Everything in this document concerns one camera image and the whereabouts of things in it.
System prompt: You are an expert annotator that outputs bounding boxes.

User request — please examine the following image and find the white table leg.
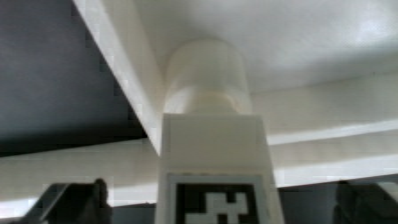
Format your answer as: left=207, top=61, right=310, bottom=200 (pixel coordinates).
left=155, top=39, right=285, bottom=224

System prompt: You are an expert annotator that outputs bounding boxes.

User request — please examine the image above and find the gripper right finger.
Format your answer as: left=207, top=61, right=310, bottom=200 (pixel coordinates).
left=333, top=181, right=398, bottom=224

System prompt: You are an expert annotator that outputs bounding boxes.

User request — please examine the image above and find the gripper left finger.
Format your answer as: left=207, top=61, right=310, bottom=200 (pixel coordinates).
left=20, top=179, right=113, bottom=224

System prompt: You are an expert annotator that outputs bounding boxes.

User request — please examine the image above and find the white U-shaped obstacle fence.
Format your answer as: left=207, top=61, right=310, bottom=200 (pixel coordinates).
left=0, top=131, right=398, bottom=224

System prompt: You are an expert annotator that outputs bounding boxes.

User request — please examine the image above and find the white square table top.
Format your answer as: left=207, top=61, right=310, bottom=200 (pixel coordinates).
left=74, top=0, right=398, bottom=145

